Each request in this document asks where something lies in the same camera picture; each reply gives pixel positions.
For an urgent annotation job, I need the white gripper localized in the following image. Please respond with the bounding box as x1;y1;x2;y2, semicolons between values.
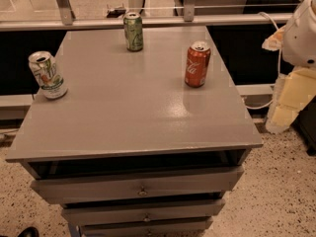
266;66;316;134

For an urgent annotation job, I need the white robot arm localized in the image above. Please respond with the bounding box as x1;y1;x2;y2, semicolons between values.
262;0;316;134

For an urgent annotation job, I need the red coke can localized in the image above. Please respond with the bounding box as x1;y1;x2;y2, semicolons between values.
185;40;211;88

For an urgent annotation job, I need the green soda can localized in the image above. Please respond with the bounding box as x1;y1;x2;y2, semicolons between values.
123;12;143;51

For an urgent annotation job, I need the white 7up can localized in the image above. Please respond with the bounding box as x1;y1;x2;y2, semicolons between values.
28;51;67;100

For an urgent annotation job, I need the top grey drawer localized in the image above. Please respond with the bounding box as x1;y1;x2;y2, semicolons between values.
31;166;244;204

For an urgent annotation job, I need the grey drawer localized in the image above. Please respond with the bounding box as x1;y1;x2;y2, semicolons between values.
31;166;244;204
81;217;213;237
62;198;225;226

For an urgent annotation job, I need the grey drawer cabinet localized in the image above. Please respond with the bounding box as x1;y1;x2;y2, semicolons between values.
5;25;264;237

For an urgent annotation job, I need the bottom grey drawer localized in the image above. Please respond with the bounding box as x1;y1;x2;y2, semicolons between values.
81;217;213;237

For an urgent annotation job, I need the middle grey drawer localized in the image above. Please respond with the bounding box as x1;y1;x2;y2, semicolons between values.
62;198;225;226

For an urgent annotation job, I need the black shoe tip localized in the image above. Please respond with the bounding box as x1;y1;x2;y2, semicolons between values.
18;227;40;237

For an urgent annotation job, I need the white cable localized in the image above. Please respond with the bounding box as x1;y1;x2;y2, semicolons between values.
243;11;284;111

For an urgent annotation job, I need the metal window rail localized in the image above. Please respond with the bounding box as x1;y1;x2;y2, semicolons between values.
0;12;294;32

